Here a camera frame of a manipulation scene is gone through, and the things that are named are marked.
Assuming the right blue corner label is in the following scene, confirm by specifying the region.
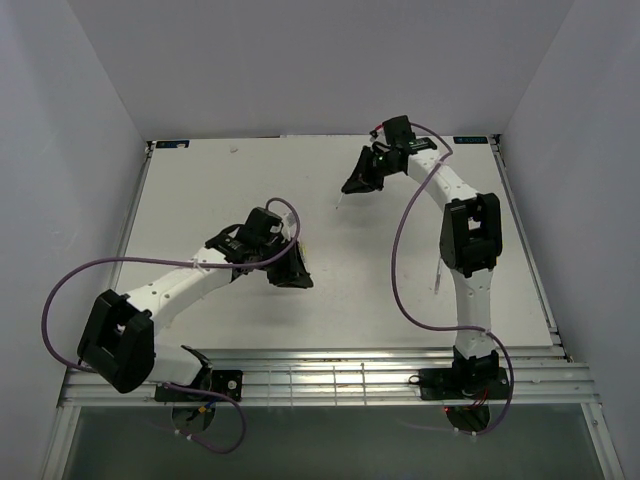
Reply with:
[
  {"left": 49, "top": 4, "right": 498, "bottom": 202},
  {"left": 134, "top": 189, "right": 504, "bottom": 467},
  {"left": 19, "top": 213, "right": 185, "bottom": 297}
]
[{"left": 453, "top": 136, "right": 489, "bottom": 145}]

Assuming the aluminium rail frame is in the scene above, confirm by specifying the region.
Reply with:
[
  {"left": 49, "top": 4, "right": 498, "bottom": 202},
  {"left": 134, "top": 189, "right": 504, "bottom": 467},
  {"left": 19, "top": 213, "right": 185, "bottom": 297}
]
[{"left": 55, "top": 347, "right": 601, "bottom": 409}]

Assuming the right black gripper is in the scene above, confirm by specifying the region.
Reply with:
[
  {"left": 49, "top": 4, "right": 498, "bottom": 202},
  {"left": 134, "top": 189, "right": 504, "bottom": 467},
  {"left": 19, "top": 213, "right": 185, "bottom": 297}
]
[{"left": 343, "top": 145, "right": 403, "bottom": 194}]

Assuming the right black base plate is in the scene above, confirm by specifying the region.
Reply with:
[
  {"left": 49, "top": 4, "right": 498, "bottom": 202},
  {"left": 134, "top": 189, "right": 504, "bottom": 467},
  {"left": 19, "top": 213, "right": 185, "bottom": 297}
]
[{"left": 408, "top": 368, "right": 510, "bottom": 401}]

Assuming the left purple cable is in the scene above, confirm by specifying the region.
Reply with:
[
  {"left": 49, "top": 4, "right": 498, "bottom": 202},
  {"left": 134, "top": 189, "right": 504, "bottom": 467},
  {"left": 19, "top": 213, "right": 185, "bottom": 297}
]
[{"left": 41, "top": 197, "right": 301, "bottom": 455}]

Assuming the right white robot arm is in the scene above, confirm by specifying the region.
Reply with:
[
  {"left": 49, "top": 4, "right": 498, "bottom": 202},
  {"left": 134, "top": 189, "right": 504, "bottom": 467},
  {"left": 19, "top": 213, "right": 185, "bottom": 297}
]
[{"left": 341, "top": 115, "right": 503, "bottom": 397}]

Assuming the left blue corner label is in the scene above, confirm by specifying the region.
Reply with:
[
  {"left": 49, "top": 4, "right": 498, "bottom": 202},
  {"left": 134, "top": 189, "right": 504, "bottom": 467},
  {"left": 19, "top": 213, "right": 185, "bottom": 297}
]
[{"left": 155, "top": 140, "right": 190, "bottom": 149}]

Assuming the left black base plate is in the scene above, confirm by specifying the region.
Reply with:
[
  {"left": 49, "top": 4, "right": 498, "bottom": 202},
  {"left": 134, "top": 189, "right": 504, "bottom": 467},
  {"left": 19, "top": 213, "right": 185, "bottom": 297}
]
[{"left": 154, "top": 370, "right": 244, "bottom": 403}]

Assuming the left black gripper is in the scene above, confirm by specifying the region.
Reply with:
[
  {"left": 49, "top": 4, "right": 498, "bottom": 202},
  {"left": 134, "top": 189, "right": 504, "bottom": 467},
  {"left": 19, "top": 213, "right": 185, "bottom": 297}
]
[{"left": 256, "top": 236, "right": 313, "bottom": 289}]

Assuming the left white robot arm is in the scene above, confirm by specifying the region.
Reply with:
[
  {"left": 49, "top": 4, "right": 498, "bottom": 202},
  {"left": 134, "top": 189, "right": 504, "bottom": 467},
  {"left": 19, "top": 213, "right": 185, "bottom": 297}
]
[{"left": 77, "top": 207, "right": 313, "bottom": 400}]

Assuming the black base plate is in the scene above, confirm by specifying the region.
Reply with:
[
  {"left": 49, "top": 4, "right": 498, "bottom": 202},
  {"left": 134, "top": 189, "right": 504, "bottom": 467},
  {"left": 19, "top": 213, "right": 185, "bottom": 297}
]
[
  {"left": 154, "top": 370, "right": 244, "bottom": 403},
  {"left": 408, "top": 368, "right": 510, "bottom": 401}
]

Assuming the blue corner label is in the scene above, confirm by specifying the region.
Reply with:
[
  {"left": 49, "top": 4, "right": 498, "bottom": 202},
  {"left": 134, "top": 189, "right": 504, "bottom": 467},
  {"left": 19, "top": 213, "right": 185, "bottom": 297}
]
[
  {"left": 453, "top": 136, "right": 489, "bottom": 145},
  {"left": 155, "top": 140, "right": 190, "bottom": 149}
]

